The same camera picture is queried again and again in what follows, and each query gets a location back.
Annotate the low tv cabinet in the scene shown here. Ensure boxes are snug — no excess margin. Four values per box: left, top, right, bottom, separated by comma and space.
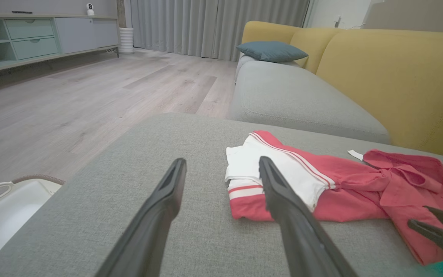
0, 13, 120, 76

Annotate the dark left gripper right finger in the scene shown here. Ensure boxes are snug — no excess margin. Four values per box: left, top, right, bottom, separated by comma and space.
258, 156, 359, 277

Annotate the grey fabric ottoman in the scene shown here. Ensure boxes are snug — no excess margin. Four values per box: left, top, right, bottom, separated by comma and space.
0, 113, 443, 277

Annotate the white laundry basket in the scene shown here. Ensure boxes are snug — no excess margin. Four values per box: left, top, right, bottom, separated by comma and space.
0, 175, 67, 272

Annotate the grey pleated curtain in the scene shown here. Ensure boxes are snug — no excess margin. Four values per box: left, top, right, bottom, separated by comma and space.
123, 0, 311, 62

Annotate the red white sports jersey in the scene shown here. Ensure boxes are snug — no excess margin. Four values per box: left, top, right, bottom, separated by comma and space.
224, 130, 443, 267

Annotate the blue-grey throw pillow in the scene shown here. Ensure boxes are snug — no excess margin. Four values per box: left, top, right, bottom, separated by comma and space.
236, 41, 309, 63

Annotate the grey sofa seat cushion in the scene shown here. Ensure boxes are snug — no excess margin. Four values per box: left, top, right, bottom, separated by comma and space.
227, 60, 392, 145
235, 54, 303, 83

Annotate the pale green cabinet drawer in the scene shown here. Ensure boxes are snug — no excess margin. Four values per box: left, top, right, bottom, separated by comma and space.
5, 19, 55, 40
12, 37, 59, 60

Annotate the large yellow sofa backrest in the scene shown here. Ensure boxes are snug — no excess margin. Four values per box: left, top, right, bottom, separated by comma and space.
316, 29, 443, 160

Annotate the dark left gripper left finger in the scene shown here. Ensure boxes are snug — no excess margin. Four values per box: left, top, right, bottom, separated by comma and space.
95, 157, 188, 277

